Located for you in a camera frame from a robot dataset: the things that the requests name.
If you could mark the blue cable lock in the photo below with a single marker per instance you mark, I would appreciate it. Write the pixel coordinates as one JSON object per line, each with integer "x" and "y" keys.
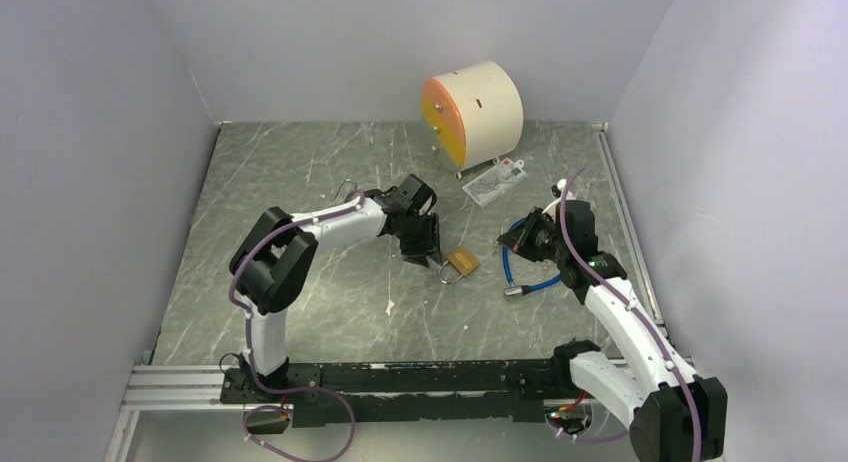
{"x": 519, "y": 274}

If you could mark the round cream drawer cabinet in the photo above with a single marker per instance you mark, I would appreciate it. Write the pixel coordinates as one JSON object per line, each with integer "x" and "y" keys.
{"x": 475, "y": 113}

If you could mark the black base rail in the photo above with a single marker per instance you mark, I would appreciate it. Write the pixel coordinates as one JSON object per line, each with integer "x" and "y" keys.
{"x": 318, "y": 394}

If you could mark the medium brass padlock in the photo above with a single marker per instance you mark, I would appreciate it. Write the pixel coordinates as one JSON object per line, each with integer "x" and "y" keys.
{"x": 460, "y": 261}

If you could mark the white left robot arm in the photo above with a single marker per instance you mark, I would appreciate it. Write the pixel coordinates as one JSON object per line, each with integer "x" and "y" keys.
{"x": 270, "y": 267}

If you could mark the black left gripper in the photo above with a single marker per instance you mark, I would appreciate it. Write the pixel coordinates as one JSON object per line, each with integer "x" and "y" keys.
{"x": 429, "y": 246}

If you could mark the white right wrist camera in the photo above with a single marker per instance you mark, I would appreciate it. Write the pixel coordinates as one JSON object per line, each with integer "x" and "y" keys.
{"x": 556, "y": 190}

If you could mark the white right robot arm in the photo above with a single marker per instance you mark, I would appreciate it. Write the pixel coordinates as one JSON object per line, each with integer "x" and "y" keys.
{"x": 670, "y": 412}

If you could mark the long shackle brass padlock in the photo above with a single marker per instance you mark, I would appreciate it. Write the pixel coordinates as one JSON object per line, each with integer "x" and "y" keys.
{"x": 345, "y": 189}

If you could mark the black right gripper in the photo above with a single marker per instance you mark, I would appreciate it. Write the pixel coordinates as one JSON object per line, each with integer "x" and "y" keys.
{"x": 519, "y": 240}

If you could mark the plastic card packet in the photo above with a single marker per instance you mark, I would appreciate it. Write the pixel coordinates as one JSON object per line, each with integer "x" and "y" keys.
{"x": 495, "y": 181}

